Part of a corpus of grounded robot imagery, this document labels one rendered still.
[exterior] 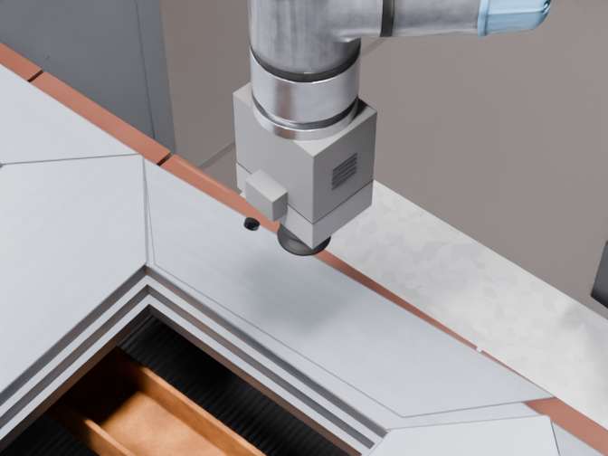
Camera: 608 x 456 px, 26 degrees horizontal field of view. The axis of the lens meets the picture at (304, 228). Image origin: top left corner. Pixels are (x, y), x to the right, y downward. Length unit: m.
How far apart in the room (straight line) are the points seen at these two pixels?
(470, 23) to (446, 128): 1.60
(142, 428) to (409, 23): 0.57
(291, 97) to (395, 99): 1.62
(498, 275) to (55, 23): 0.64
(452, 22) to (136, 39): 1.00
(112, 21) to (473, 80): 0.98
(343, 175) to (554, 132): 1.54
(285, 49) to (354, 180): 0.15
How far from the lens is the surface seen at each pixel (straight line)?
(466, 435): 1.06
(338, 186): 0.95
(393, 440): 1.05
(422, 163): 2.39
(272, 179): 0.97
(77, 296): 1.14
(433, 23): 0.85
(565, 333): 1.35
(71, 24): 1.69
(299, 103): 0.88
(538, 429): 1.07
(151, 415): 1.28
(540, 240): 2.30
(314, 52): 0.85
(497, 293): 1.37
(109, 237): 1.18
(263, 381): 1.12
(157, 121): 1.94
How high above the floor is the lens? 1.78
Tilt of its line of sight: 51 degrees down
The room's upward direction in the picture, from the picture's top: straight up
